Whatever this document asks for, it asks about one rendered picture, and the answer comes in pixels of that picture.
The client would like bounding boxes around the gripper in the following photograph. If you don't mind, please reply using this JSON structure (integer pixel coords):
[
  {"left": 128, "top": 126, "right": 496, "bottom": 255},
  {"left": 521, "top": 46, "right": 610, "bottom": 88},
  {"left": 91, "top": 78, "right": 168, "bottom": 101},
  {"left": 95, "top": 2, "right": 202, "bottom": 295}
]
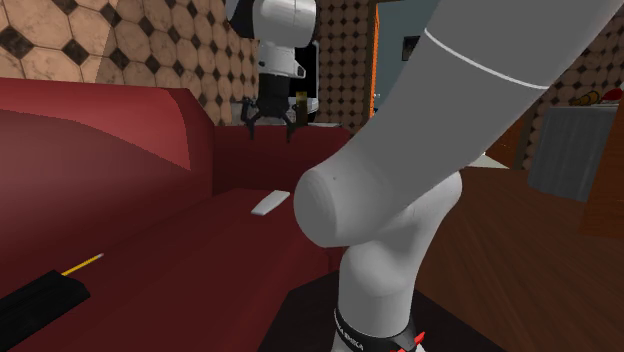
[{"left": 240, "top": 72, "right": 306, "bottom": 144}]

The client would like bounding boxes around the grey cabinet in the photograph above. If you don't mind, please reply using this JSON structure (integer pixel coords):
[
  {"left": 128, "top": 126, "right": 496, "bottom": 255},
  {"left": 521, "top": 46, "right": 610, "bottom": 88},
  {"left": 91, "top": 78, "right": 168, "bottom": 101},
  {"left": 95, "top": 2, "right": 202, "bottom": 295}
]
[{"left": 527, "top": 104, "right": 621, "bottom": 204}]

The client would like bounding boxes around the yellow pencil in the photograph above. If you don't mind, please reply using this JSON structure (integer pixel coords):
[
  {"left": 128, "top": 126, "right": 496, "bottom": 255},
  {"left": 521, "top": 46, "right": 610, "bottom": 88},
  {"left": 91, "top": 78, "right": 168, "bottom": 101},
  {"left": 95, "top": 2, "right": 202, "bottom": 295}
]
[{"left": 60, "top": 252, "right": 106, "bottom": 278}]

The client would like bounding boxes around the black flat box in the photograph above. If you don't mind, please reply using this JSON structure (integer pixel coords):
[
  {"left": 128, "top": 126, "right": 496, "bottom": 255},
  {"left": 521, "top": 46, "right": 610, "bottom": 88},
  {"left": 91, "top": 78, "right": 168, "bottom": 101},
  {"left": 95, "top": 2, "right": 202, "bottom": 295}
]
[{"left": 0, "top": 269, "right": 92, "bottom": 352}]

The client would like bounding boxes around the white remote control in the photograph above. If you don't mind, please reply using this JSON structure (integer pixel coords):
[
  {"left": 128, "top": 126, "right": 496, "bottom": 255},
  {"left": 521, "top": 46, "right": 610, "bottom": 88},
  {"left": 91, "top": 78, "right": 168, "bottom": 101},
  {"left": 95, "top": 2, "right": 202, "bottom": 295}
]
[{"left": 250, "top": 189, "right": 292, "bottom": 217}]

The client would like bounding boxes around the dark wall picture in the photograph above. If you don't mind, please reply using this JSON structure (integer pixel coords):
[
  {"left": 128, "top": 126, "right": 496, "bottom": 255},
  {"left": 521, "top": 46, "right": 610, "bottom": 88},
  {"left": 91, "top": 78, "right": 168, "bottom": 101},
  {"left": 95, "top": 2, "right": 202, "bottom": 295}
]
[{"left": 401, "top": 34, "right": 421, "bottom": 63}]

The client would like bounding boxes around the orange door frame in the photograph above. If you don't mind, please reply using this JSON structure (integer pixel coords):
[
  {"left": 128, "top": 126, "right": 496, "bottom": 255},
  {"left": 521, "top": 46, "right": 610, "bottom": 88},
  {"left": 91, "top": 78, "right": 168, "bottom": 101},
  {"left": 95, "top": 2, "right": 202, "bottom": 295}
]
[{"left": 368, "top": 0, "right": 383, "bottom": 121}]

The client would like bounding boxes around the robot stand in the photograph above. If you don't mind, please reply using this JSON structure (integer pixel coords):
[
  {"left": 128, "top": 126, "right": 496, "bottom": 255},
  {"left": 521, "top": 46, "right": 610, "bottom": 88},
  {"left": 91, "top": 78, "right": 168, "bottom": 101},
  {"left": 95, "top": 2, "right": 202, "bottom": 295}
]
[{"left": 257, "top": 270, "right": 495, "bottom": 352}]

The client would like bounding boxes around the dark red sofa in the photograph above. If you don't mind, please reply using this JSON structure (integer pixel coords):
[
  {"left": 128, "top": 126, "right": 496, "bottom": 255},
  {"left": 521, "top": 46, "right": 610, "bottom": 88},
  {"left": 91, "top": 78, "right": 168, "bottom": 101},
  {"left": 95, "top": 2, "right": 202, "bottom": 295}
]
[{"left": 0, "top": 76, "right": 355, "bottom": 352}]

